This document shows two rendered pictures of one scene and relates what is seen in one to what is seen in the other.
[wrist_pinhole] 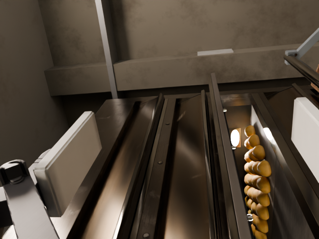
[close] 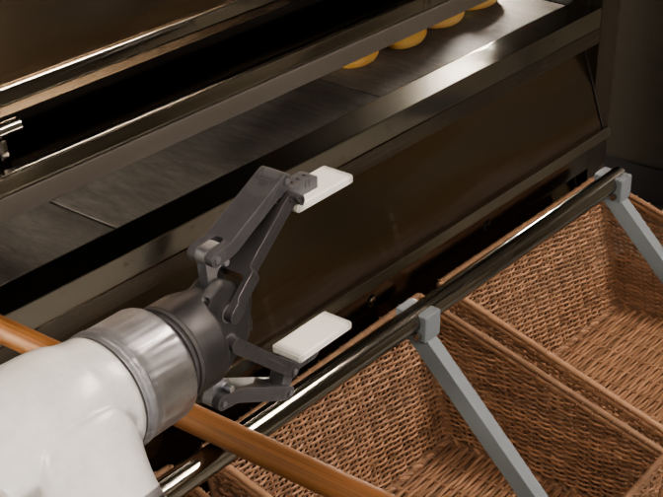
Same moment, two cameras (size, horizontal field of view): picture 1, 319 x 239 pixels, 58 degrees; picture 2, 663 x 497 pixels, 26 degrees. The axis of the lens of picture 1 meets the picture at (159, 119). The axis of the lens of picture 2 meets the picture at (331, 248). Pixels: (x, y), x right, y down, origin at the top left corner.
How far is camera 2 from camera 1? 103 cm
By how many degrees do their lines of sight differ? 39
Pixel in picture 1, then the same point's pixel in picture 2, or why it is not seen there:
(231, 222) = (232, 87)
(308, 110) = (336, 332)
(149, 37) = not seen: outside the picture
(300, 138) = (322, 321)
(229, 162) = (356, 50)
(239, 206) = (261, 95)
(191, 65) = not seen: outside the picture
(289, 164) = (356, 138)
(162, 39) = not seen: outside the picture
